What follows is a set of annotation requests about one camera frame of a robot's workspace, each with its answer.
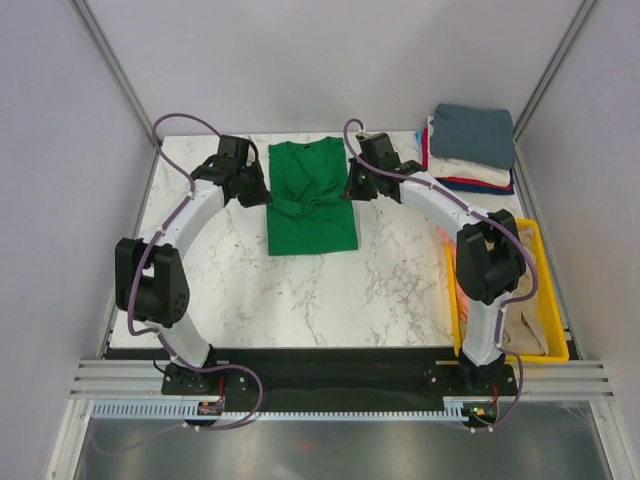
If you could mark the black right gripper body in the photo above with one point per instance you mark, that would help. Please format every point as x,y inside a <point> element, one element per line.
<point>373,192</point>

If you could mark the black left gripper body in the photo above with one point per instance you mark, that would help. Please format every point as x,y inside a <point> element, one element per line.
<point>249,162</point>

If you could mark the green t shirt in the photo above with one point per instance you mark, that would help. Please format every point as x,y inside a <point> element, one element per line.
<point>308,214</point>

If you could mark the pink t shirt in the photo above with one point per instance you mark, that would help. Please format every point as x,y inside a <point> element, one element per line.
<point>462,299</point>

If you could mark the beige t shirt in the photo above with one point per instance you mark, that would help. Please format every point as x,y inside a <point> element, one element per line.
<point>523,331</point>

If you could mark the yellow plastic bin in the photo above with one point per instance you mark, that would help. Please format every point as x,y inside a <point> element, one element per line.
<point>547,305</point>

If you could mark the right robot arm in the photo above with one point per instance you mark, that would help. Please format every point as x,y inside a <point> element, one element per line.
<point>489,256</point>

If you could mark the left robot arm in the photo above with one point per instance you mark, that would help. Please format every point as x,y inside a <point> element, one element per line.
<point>151,285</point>

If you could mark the folded light blue t shirt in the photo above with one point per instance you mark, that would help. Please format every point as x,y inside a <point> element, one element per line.
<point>419,139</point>

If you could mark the folded red t shirt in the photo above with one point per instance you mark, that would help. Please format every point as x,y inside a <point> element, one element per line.
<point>463,172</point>

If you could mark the folded cream t shirt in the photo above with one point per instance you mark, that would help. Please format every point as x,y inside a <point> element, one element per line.
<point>451,168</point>

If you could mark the folded navy t shirt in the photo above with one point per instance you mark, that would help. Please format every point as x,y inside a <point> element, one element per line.
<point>472,186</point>

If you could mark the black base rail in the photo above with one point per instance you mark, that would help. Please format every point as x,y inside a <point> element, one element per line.
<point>340,379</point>

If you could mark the left aluminium frame post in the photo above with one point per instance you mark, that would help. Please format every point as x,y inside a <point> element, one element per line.
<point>109,57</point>

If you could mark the aluminium frame post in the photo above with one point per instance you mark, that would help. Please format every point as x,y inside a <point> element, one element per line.
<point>109,57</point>
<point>569,39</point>

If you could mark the white slotted cable duct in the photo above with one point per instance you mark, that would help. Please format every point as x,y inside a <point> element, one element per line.
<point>192,410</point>

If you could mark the right aluminium frame post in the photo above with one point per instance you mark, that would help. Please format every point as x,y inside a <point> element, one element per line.
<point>569,39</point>

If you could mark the aluminium extrusion rail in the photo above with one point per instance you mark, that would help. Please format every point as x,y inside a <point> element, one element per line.
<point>578,380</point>

